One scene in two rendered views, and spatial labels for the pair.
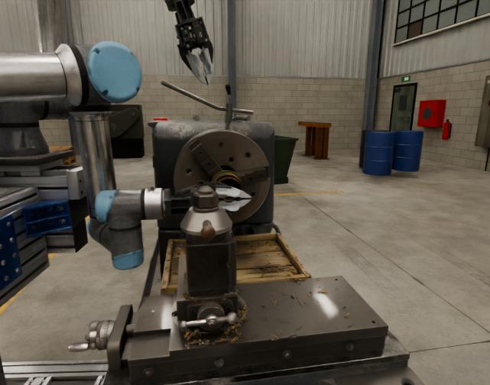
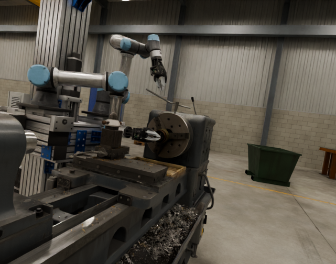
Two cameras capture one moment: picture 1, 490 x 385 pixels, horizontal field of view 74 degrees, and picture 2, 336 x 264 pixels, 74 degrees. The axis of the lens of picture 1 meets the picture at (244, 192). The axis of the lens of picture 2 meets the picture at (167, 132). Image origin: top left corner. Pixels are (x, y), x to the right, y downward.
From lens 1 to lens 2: 75 cm
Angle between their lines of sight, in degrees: 30
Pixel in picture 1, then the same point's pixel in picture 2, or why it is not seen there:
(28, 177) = (99, 121)
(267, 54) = (301, 96)
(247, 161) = (179, 129)
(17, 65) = (89, 76)
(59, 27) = (126, 68)
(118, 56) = (119, 76)
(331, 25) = not seen: outside the picture
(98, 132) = (115, 103)
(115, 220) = not seen: hidden behind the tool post
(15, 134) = (100, 104)
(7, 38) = (147, 78)
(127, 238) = not seen: hidden behind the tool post
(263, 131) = (198, 119)
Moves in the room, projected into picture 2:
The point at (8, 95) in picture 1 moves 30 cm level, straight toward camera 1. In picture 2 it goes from (85, 84) to (66, 74)
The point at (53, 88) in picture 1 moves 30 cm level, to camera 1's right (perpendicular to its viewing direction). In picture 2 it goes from (97, 84) to (139, 86)
